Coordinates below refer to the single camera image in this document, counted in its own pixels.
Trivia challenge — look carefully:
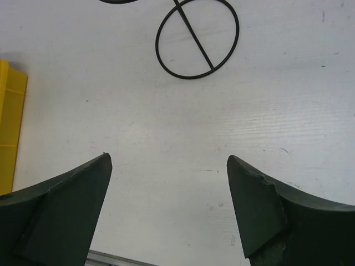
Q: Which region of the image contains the yellow plastic tray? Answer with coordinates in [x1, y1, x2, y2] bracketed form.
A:
[1, 59, 28, 195]

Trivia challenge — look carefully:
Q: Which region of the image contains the black wire hat stand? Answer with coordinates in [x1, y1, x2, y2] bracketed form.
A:
[102, 1, 240, 80]

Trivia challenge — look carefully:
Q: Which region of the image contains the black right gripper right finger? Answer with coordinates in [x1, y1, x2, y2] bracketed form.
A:
[227, 155, 354, 265]

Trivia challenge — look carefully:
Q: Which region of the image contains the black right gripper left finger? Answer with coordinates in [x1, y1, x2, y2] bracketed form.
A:
[1, 153, 112, 265]

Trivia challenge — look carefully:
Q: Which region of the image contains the aluminium table edge rail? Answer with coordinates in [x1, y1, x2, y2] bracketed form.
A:
[85, 250, 152, 266]

